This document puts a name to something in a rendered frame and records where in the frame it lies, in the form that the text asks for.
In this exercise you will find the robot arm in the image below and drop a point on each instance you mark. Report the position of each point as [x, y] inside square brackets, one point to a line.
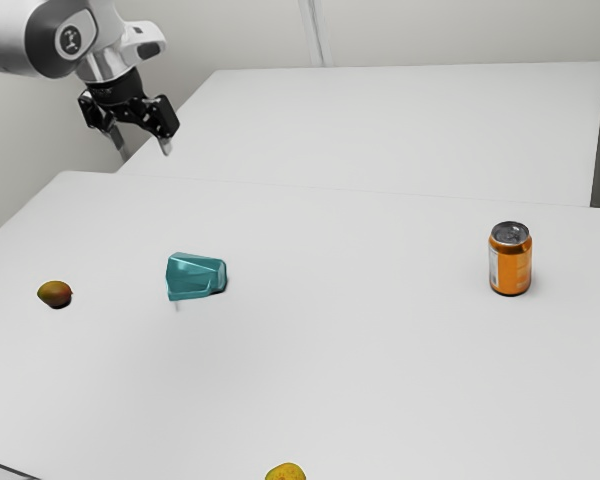
[40, 35]

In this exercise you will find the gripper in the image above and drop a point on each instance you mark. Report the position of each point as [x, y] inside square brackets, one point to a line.
[120, 97]

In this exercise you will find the orange soda can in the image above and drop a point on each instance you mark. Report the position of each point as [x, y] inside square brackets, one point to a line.
[510, 260]

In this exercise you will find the yellow orange fruit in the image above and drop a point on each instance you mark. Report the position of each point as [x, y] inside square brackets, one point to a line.
[286, 472]

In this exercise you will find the green red mango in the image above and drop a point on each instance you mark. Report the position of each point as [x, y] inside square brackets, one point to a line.
[55, 294]

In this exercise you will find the teal faceted mug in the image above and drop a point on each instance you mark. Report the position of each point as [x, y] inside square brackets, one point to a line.
[196, 275]

